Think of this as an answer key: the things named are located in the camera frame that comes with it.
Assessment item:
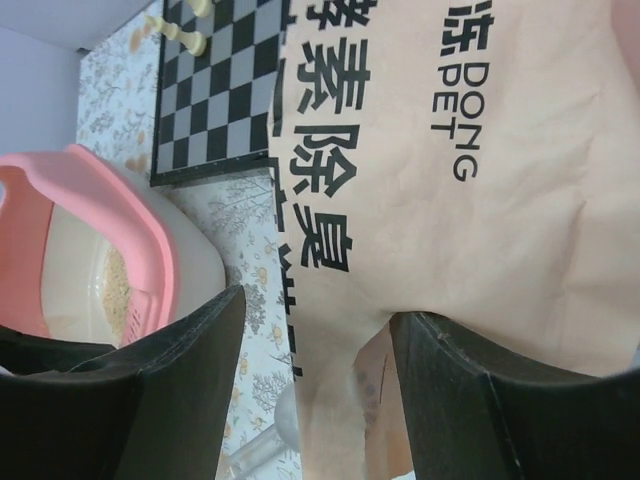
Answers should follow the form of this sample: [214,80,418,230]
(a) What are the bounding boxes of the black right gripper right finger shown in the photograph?
[390,312,639,479]

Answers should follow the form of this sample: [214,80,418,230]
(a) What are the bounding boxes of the pink litter box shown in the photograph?
[1,144,226,347]

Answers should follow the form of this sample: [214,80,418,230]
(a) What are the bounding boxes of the cream chess piece front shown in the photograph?
[145,15,207,56]

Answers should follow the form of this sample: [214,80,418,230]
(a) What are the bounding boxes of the peach cat litter bag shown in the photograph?
[270,1,639,479]

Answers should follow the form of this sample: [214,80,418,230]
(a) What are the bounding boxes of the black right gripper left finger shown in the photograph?
[1,286,245,479]

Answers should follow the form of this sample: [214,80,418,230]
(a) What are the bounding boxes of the black white chessboard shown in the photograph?
[150,0,290,186]

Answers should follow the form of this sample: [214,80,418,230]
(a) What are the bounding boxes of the cream chess piece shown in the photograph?
[145,15,207,56]
[187,0,215,18]

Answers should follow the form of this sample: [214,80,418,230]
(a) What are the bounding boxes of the tan cat litter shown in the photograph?
[102,246,132,345]

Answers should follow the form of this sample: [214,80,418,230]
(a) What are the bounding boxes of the clear plastic scoop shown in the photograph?
[216,384,300,479]

